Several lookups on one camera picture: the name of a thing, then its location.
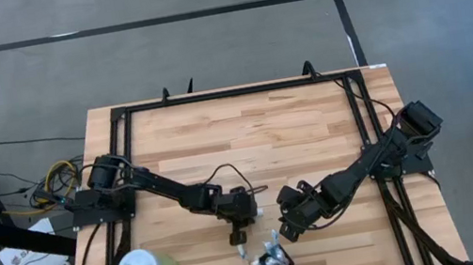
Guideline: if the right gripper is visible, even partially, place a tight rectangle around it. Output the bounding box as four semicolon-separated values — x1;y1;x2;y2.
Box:
271;175;338;245

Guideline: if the yellow cable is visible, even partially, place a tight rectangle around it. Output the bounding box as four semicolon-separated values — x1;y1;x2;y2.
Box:
0;157;84;222

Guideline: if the thin black floor cable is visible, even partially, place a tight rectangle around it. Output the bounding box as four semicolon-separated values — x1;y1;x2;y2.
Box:
0;125;87;155

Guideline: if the black stand bar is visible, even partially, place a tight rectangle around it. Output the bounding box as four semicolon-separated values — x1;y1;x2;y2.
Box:
0;203;80;265

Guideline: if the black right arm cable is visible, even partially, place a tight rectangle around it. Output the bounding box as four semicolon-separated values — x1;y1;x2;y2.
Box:
312;59;400;133

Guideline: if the black cable bundle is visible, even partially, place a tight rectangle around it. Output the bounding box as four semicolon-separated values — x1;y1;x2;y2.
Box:
22;154;92;210

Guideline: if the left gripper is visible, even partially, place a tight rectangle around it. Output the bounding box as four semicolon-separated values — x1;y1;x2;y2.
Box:
198;177;265;251

